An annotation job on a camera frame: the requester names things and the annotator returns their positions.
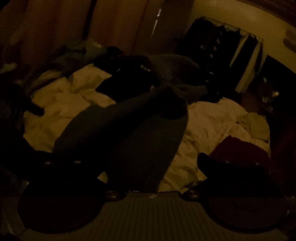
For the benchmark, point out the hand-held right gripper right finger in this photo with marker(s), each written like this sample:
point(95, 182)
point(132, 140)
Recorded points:
point(208, 163)

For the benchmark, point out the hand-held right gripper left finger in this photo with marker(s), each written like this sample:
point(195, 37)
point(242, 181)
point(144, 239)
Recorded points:
point(69, 172)

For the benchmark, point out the dark knit sweater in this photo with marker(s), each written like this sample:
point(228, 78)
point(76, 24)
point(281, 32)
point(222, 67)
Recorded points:
point(120, 136)

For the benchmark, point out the black clothes pile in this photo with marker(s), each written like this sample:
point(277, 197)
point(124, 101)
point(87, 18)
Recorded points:
point(129, 81)

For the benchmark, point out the white leaf-print duvet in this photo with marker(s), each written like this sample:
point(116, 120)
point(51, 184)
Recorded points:
point(208, 129)

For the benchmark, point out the red cloth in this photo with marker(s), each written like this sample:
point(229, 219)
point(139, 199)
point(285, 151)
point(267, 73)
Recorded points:
point(240, 148)

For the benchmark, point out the pale crumpled cloth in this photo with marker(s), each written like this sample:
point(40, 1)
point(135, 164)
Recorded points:
point(254, 126)

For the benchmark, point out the dark grey fleece blanket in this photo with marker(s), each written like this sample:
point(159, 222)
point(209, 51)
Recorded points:
point(178, 69)

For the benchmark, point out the black slatted crate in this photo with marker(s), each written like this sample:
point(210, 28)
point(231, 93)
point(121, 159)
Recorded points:
point(222, 53)

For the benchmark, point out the teal blanket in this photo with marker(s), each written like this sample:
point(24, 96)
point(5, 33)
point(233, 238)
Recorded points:
point(76, 55)

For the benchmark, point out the orange curtain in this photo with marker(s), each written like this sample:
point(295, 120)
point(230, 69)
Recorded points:
point(69, 20)

